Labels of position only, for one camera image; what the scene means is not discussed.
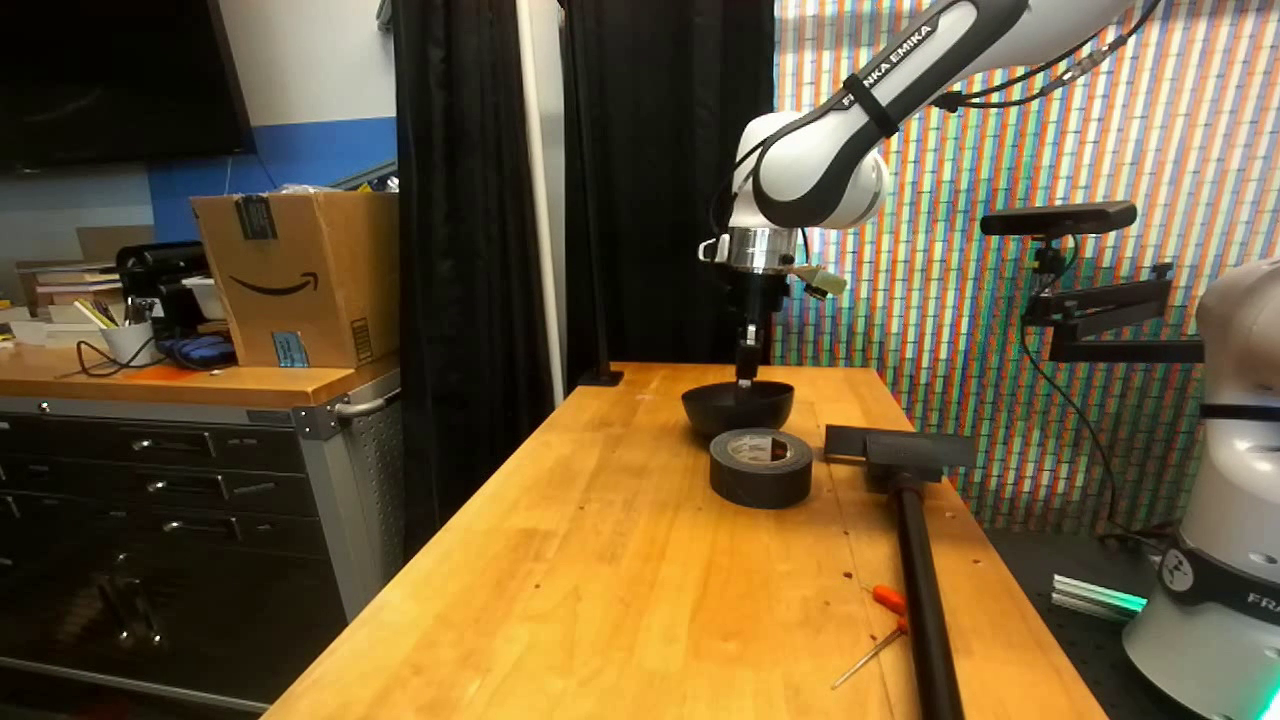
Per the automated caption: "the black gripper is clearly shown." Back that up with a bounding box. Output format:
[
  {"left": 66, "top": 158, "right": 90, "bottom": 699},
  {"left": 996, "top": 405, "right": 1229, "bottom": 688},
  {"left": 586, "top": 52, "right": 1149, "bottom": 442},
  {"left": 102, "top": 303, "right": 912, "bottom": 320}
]
[{"left": 727, "top": 267, "right": 784, "bottom": 391}]

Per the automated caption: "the black bowl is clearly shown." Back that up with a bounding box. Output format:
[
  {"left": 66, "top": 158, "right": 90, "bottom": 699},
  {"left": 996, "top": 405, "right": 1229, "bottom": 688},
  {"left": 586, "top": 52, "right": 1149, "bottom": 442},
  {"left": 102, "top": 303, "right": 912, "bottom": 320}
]
[{"left": 681, "top": 377, "right": 800, "bottom": 448}]

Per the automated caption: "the black gaffer tape roll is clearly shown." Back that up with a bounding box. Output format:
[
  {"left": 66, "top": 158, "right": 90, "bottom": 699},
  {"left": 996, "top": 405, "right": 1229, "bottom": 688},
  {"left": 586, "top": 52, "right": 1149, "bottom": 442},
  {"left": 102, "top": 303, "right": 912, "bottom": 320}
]
[{"left": 705, "top": 426, "right": 815, "bottom": 513}]

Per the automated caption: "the black curtain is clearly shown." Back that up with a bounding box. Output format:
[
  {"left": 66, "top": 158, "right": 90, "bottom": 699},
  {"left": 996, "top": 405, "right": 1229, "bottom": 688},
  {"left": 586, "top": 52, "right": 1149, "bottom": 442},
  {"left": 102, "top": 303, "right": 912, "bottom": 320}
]
[
  {"left": 555, "top": 0, "right": 779, "bottom": 391},
  {"left": 388, "top": 0, "right": 561, "bottom": 554}
]

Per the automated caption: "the Amazon cardboard box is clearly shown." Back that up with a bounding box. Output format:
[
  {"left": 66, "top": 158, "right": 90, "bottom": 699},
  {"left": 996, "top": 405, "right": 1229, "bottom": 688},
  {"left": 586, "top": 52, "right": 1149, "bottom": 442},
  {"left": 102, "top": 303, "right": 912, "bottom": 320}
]
[{"left": 193, "top": 187, "right": 403, "bottom": 371}]

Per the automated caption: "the blue flat item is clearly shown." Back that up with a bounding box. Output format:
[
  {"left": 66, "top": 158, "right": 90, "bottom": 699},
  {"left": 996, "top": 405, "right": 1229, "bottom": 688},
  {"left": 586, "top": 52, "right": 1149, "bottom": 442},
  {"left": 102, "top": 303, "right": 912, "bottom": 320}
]
[{"left": 155, "top": 332, "right": 242, "bottom": 371}]

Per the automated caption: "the wood-topped drawer workbench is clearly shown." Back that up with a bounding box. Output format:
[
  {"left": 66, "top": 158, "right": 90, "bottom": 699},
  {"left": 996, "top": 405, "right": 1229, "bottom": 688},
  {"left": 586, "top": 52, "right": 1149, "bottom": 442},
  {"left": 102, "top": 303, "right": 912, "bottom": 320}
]
[{"left": 0, "top": 354, "right": 403, "bottom": 712}]

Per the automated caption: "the black desktop machine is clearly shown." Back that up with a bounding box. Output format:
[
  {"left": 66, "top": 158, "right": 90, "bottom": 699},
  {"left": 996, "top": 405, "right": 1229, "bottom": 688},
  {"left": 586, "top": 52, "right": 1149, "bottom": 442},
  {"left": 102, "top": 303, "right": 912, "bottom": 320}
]
[{"left": 111, "top": 242, "right": 219, "bottom": 368}]

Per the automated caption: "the white cup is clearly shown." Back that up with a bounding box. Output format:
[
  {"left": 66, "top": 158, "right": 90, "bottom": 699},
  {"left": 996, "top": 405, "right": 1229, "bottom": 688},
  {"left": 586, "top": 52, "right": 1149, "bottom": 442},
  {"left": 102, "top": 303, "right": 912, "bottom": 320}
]
[{"left": 96, "top": 315, "right": 162, "bottom": 368}]

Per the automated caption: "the stack of books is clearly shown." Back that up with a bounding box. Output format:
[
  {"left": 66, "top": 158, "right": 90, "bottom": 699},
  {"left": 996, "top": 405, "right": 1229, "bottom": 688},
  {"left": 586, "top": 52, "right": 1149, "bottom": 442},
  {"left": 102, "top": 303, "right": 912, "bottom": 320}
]
[{"left": 10, "top": 258, "right": 122, "bottom": 320}]

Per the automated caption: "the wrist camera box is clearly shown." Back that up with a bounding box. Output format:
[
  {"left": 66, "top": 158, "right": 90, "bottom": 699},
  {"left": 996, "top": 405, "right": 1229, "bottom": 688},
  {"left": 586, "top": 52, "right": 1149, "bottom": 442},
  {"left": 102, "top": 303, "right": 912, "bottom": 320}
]
[{"left": 795, "top": 266, "right": 853, "bottom": 301}]

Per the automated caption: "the black long-handled squeegee tool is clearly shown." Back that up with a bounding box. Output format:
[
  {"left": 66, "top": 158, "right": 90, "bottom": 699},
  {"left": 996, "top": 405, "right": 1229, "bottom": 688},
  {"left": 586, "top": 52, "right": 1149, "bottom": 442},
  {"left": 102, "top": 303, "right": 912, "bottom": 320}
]
[{"left": 820, "top": 422, "right": 978, "bottom": 720}]

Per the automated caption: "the orange-handled screwdriver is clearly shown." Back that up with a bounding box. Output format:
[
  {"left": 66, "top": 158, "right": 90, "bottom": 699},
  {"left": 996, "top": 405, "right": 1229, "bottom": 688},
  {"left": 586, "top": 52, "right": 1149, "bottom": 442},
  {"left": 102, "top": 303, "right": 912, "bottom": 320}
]
[{"left": 830, "top": 580, "right": 912, "bottom": 696}]

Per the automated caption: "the green cable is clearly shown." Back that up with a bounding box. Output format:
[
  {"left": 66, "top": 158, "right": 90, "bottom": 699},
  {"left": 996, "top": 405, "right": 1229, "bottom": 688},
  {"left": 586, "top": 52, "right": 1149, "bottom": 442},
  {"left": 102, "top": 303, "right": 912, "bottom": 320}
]
[{"left": 1017, "top": 320, "right": 1138, "bottom": 539}]

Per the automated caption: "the black bar camera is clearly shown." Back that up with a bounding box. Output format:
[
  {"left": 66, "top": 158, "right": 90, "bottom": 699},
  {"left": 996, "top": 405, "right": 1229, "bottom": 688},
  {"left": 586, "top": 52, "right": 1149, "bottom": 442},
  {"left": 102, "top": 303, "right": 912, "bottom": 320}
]
[{"left": 978, "top": 199, "right": 1138, "bottom": 242}]

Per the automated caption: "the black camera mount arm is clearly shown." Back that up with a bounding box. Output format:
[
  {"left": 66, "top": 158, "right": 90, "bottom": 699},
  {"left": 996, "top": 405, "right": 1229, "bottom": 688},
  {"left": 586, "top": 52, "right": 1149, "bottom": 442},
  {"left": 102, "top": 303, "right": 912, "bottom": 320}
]
[{"left": 1019, "top": 236, "right": 1207, "bottom": 368}]

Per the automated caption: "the black wall monitor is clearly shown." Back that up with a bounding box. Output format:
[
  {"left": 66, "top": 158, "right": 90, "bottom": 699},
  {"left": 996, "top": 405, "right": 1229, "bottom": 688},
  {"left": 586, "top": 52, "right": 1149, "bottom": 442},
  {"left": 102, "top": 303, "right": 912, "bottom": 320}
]
[{"left": 0, "top": 0, "right": 261, "bottom": 175}]

